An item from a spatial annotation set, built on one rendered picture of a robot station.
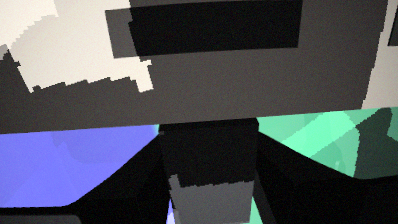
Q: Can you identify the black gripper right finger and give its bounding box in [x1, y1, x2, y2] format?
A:
[252, 131, 398, 224]

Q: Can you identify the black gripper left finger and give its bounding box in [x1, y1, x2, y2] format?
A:
[0, 135, 170, 224]

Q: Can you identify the black two-prong charger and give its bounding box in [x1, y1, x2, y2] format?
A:
[158, 118, 259, 224]

